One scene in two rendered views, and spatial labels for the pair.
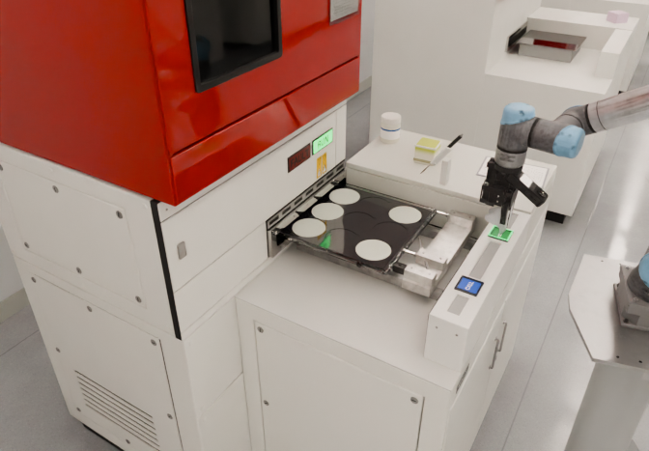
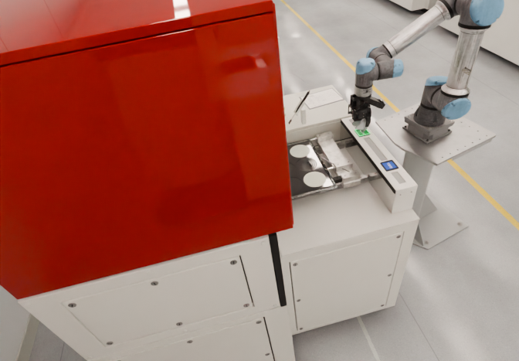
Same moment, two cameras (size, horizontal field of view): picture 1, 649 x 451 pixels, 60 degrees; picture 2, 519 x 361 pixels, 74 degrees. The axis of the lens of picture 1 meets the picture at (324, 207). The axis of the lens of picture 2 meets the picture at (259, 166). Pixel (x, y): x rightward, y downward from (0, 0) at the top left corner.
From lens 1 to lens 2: 94 cm
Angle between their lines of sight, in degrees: 32
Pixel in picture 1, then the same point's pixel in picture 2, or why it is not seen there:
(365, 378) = (369, 244)
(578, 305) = (404, 145)
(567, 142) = (399, 69)
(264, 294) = (286, 243)
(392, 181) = not seen: hidden behind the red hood
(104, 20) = (235, 127)
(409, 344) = (378, 212)
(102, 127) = (221, 210)
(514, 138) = (370, 79)
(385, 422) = (380, 257)
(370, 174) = not seen: hidden behind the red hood
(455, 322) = (409, 185)
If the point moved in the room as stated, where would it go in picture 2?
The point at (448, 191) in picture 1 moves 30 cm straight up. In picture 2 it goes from (310, 125) to (309, 71)
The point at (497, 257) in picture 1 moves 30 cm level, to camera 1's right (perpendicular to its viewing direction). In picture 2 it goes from (377, 144) to (410, 114)
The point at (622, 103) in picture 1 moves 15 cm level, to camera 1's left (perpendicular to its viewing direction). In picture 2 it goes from (405, 38) to (386, 50)
